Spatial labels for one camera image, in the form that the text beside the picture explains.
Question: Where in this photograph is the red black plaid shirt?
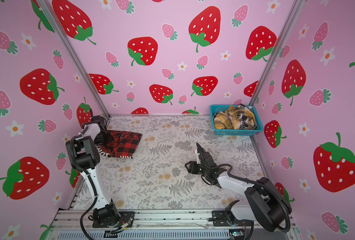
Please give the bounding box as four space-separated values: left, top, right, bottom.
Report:
97 131 142 159

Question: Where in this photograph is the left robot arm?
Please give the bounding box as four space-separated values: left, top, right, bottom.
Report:
65 120 120 227

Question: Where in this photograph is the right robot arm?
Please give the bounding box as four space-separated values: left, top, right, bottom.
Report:
185 161 292 233

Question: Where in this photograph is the teal plastic basket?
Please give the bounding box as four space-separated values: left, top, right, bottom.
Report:
210 104 263 136

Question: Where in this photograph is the yellow plaid shirt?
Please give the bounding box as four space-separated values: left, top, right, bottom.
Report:
214 104 258 130

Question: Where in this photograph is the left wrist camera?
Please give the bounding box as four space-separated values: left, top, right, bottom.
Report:
90 116 107 131

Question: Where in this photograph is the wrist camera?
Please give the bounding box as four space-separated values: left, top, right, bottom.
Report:
195 143 216 167
90 116 107 131

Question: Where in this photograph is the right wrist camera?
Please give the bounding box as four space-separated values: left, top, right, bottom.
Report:
195 143 216 167

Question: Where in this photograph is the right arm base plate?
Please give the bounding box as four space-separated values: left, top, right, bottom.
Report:
209 211 254 227

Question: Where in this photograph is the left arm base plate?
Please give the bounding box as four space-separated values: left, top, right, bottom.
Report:
92 211 135 229

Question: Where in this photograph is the aluminium frame rail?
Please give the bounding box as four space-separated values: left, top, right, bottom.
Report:
49 209 234 231

